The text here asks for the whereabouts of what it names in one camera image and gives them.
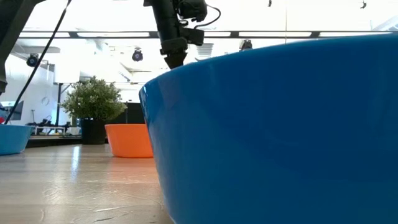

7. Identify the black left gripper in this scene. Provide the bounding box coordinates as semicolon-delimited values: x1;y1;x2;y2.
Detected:
160;27;205;70

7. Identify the orange mini bowl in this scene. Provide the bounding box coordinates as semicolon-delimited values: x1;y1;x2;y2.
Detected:
104;123;154;159

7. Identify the blue mini bowl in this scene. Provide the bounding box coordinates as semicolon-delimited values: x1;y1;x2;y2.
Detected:
0;124;34;156
138;33;398;224

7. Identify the ceiling air vent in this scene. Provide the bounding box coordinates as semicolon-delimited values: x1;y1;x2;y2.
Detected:
194;42;215;58

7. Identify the black background cabinet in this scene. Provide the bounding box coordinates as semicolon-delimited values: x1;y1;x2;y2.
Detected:
118;102;146;125

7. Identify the green potted plant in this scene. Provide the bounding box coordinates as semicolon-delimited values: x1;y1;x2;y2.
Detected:
61;76;127;146

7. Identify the black overhead light bar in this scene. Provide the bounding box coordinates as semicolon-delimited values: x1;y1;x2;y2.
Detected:
18;30;398;39

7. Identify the white background workbench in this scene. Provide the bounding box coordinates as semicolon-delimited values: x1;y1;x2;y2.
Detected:
26;114;73;135

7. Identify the dark monitor screen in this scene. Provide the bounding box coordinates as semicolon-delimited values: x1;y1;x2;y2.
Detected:
1;100;24;121

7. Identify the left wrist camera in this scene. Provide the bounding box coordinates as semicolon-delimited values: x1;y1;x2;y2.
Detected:
176;0;208;23

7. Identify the black vertical post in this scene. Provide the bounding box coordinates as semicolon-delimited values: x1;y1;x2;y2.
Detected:
56;82;63;126

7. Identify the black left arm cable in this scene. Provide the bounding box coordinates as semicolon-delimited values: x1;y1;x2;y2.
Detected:
3;0;73;125

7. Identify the black metal table frame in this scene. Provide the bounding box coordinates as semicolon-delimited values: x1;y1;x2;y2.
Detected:
26;136;82;148

